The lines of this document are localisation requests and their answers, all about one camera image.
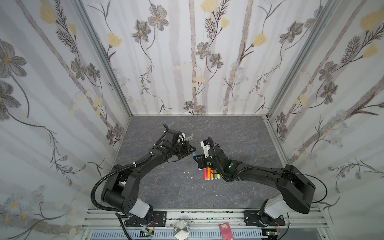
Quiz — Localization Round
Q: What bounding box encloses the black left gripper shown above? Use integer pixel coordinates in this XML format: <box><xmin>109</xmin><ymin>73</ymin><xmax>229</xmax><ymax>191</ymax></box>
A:
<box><xmin>170</xmin><ymin>140</ymin><xmax>196</xmax><ymax>157</ymax></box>

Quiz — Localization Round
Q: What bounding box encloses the dark orange marker pen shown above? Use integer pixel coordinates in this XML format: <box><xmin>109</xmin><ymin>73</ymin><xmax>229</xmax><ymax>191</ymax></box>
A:
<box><xmin>206</xmin><ymin>168</ymin><xmax>211</xmax><ymax>180</ymax></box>

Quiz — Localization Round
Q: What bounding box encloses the red marker pen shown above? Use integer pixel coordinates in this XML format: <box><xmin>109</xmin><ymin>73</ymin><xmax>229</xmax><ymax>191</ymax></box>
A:
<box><xmin>204</xmin><ymin>168</ymin><xmax>208</xmax><ymax>180</ymax></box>

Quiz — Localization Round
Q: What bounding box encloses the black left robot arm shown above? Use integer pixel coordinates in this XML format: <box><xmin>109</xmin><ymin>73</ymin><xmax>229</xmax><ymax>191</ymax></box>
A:
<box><xmin>101</xmin><ymin>130</ymin><xmax>196</xmax><ymax>219</ymax></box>

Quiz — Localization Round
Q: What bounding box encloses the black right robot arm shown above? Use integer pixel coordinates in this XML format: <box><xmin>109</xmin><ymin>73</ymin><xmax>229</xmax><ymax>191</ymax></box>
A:
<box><xmin>193</xmin><ymin>146</ymin><xmax>316</xmax><ymax>220</ymax></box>

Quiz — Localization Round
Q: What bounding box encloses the pink rectangular tag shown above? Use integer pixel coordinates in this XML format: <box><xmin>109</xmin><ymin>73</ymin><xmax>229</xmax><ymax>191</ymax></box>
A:
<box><xmin>219</xmin><ymin>223</ymin><xmax>234</xmax><ymax>240</ymax></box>

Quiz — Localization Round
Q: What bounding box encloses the round silver metal knob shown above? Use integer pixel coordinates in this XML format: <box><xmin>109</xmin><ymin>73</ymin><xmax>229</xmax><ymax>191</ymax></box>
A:
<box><xmin>174</xmin><ymin>220</ymin><xmax>191</xmax><ymax>240</ymax></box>

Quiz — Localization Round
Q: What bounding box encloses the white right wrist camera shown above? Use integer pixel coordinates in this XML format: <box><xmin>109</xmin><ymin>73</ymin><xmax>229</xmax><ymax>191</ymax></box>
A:
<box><xmin>201</xmin><ymin>140</ymin><xmax>211</xmax><ymax>158</ymax></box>

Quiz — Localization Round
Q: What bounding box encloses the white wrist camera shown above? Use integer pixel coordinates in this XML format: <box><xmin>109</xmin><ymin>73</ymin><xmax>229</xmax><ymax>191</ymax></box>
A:
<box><xmin>177</xmin><ymin>133</ymin><xmax>186</xmax><ymax>144</ymax></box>
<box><xmin>201</xmin><ymin>140</ymin><xmax>211</xmax><ymax>158</ymax></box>

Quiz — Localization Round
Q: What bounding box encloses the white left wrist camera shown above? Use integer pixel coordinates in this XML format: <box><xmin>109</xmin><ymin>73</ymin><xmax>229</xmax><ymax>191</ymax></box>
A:
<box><xmin>177</xmin><ymin>133</ymin><xmax>186</xmax><ymax>144</ymax></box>

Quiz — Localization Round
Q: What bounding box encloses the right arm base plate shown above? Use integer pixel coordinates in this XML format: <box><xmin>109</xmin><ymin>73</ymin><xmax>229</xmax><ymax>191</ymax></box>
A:
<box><xmin>243</xmin><ymin>211</ymin><xmax>286</xmax><ymax>228</ymax></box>

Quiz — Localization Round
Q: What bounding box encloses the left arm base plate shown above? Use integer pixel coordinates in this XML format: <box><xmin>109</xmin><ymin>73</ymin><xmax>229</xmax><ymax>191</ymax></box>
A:
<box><xmin>124</xmin><ymin>211</ymin><xmax>167</xmax><ymax>228</ymax></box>

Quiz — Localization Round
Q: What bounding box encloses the black corrugated cable conduit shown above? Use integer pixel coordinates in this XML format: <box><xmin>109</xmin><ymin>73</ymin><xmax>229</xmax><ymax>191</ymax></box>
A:
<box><xmin>90</xmin><ymin>163</ymin><xmax>136</xmax><ymax>212</ymax></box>

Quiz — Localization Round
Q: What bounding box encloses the aluminium mounting rail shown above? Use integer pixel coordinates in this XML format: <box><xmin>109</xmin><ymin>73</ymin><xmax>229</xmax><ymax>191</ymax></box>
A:
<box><xmin>82</xmin><ymin>209</ymin><xmax>334</xmax><ymax>240</ymax></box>

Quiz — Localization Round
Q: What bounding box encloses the white slotted cable duct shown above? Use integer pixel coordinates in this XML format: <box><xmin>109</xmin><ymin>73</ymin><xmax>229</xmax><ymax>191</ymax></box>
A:
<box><xmin>89</xmin><ymin>229</ymin><xmax>268</xmax><ymax>240</ymax></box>

